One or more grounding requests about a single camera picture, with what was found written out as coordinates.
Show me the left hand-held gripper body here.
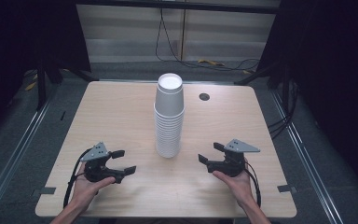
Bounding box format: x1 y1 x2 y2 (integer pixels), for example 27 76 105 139
79 142 120 185

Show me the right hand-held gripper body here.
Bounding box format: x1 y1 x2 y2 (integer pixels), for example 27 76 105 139
207 138 261 178

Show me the stack of white paper cups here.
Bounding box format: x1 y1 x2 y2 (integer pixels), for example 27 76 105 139
153 73 186 159

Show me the person's right hand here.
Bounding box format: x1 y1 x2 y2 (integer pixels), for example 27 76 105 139
212 158 256 209

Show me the person's left hand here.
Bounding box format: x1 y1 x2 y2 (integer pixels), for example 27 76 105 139
71 161 117 213

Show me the grey tape strip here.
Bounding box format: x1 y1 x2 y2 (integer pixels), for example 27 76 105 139
32 186 57 196
277 184 297 194

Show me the black metal stand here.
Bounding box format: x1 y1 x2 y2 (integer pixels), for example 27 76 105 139
234 60 293 91
35 59 99 111

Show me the dark curtain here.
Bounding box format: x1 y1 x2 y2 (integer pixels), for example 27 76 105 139
255 0 358 200
0 0 91 144

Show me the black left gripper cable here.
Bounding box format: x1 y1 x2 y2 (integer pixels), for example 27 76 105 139
62 148 92 209

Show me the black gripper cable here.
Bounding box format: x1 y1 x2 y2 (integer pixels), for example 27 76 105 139
243 160 262 208
62 148 92 209

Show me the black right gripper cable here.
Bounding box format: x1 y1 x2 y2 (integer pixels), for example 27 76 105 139
243 160 262 208

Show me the bundle of black floor cables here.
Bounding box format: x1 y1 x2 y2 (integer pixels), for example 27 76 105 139
267 78 300 140

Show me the metal floor rail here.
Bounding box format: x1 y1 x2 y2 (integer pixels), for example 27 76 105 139
269 90 344 224
0 99 53 217

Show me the black hanging wall cable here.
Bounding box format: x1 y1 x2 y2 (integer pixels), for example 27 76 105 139
154 7 260 73

